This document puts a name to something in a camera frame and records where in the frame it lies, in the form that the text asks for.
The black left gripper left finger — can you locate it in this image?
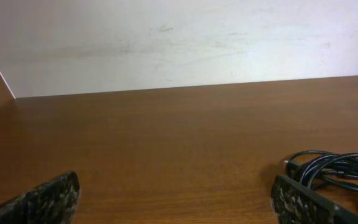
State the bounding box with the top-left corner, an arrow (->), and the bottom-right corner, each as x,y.
0,170 -> 80,224

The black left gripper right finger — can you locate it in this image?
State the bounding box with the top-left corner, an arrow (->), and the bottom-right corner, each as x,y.
271,175 -> 358,224

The thick black USB cable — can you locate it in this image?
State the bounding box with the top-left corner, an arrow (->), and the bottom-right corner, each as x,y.
283,150 -> 358,200

